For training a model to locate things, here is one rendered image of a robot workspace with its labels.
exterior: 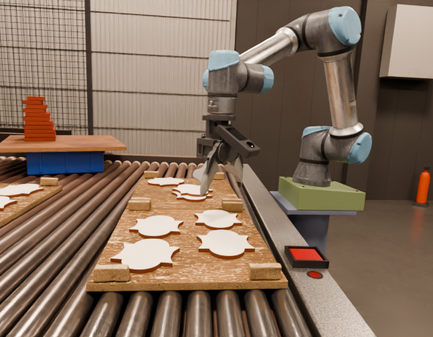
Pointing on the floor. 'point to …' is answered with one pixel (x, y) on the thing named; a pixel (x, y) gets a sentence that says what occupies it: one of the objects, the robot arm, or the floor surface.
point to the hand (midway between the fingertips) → (223, 192)
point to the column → (309, 221)
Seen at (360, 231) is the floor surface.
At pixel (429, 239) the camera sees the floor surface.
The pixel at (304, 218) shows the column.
